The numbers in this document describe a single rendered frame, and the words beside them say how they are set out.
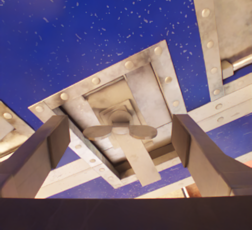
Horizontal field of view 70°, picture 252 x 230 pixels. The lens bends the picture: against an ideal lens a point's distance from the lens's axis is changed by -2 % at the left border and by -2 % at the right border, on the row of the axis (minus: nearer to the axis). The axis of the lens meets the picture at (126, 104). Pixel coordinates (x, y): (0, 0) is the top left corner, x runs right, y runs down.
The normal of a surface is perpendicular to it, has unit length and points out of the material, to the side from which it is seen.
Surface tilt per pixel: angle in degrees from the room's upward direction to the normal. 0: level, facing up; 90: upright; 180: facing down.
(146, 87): 90
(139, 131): 115
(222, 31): 90
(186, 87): 90
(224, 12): 90
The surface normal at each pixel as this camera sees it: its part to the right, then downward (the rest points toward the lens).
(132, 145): 0.00, 0.29
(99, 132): -0.01, -0.96
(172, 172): 0.17, 0.60
